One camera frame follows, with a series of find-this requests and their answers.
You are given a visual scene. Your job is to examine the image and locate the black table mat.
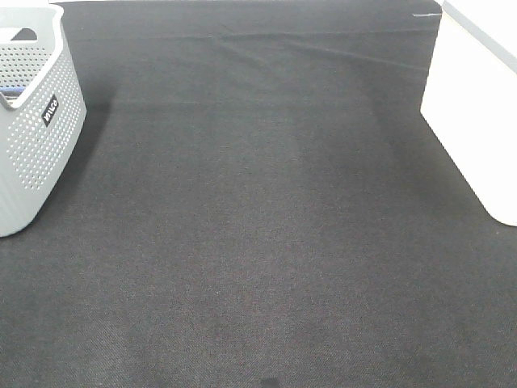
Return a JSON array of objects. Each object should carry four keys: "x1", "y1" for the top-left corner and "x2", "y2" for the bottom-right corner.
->
[{"x1": 1, "y1": 1, "x2": 516, "y2": 387}]

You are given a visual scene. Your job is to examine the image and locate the grey perforated laundry basket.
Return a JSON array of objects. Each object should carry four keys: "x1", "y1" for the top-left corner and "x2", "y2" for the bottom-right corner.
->
[{"x1": 1, "y1": 1, "x2": 86, "y2": 237}]

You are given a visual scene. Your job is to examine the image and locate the white storage box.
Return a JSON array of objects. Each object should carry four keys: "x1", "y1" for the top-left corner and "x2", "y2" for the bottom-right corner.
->
[{"x1": 421, "y1": 1, "x2": 516, "y2": 226}]

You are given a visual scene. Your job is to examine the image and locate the blue towel in basket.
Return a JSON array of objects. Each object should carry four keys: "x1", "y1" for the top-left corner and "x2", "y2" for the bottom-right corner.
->
[{"x1": 0, "y1": 86, "x2": 25, "y2": 99}]

